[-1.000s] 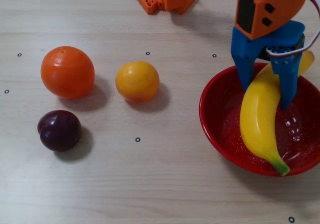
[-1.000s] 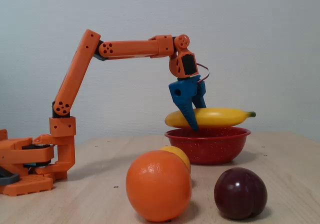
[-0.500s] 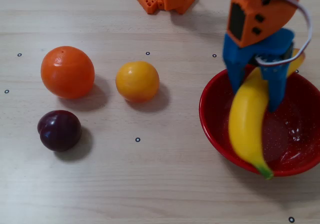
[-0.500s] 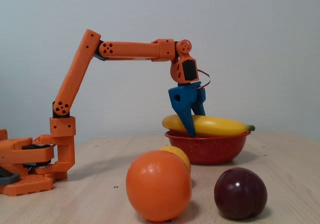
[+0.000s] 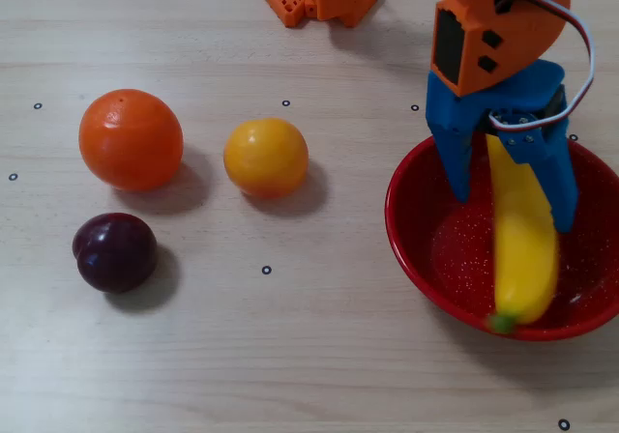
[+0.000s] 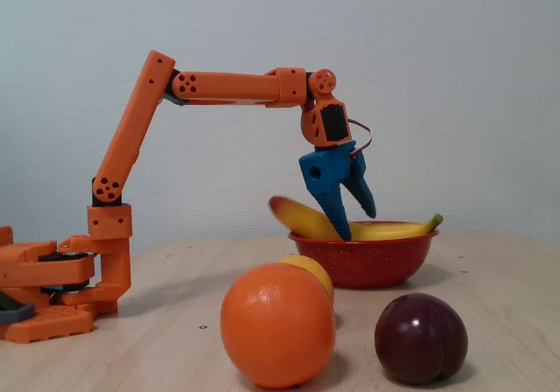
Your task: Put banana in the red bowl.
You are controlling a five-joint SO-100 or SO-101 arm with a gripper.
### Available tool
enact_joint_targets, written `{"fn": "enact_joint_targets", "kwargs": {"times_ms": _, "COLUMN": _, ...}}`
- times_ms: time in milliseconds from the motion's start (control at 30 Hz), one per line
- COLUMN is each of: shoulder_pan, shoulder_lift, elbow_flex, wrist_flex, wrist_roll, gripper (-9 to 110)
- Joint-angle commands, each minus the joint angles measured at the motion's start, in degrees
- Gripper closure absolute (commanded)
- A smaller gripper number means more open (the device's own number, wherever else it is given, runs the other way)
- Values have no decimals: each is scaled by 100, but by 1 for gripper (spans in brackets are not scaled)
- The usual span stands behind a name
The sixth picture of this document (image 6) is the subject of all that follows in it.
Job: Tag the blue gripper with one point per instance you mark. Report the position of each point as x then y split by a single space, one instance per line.
325 172

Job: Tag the yellow toy banana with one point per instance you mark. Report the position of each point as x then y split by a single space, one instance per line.
302 221

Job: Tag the orange robot base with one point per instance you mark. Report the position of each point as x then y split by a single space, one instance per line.
48 326

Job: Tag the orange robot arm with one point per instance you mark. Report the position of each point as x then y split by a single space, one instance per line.
227 88

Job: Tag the red speckled enamel bowl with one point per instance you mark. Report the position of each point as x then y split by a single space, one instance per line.
363 261

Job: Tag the small yellow toy fruit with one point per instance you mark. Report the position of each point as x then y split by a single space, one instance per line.
312 269

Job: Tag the orange toy fruit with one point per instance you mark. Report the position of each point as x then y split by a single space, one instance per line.
275 326

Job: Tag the dark purple toy plum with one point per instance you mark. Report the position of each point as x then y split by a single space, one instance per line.
420 339

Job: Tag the dark grey table clamp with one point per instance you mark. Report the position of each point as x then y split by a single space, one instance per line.
17 312

